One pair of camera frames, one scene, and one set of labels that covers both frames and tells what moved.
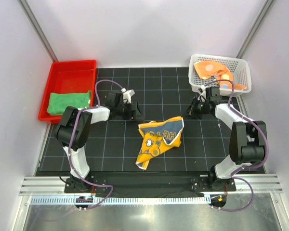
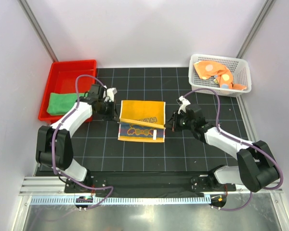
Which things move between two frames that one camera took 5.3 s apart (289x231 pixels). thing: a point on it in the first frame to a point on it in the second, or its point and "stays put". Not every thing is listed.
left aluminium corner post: [25, 6] stays put
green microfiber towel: [58, 102] stays put
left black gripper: [136, 114] to [112, 115]
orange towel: [217, 70] stays put
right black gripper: [191, 111] to [175, 119]
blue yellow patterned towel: [158, 136] to [142, 121]
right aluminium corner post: [256, 28] stays put
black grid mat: [158, 124] stays put
